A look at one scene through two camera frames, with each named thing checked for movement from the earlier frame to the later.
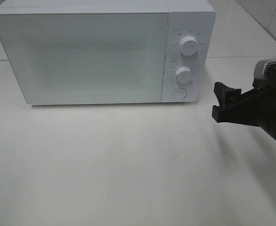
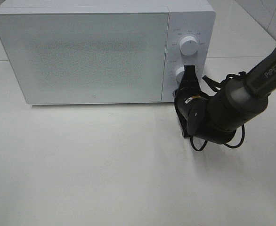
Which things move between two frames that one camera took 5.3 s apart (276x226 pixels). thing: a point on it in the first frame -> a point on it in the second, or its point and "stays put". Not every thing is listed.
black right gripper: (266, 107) -> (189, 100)
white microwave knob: (183, 74) stays put
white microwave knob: (189, 45) stays put
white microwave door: (63, 58) stays put
